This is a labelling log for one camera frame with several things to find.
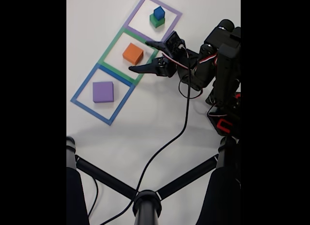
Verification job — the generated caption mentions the large purple cube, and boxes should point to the large purple cube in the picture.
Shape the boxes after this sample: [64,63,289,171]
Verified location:
[92,81,115,104]

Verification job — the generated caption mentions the green square frame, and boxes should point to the green square frame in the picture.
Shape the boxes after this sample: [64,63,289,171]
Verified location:
[99,26,161,86]

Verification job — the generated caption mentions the black tripod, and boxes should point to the black tripod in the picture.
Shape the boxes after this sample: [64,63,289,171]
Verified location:
[66,135,241,225]

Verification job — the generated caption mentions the purple square frame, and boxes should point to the purple square frame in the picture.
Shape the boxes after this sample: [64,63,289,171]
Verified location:
[124,0,183,47]

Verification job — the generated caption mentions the orange cube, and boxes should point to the orange cube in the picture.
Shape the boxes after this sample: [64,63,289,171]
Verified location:
[122,43,144,66]

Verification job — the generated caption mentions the black camera box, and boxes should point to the black camera box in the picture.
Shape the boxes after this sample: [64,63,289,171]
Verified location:
[163,30,186,59]

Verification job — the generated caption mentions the green cube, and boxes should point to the green cube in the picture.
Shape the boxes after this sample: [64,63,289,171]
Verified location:
[149,13,166,29]

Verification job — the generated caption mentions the small blue cube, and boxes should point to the small blue cube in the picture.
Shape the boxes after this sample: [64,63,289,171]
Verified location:
[153,5,166,21]

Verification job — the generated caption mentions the red white servo wire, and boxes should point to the red white servo wire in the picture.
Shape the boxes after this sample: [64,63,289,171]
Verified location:
[205,91,241,119]
[161,45,218,99]

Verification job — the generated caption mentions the thin black cable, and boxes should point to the thin black cable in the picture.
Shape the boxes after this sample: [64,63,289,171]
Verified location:
[87,177,99,217]

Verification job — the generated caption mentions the blue square frame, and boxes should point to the blue square frame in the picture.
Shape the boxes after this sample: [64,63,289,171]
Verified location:
[70,62,136,126]

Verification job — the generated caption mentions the thick black cable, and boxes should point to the thick black cable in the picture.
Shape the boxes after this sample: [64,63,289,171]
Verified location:
[100,46,190,225]

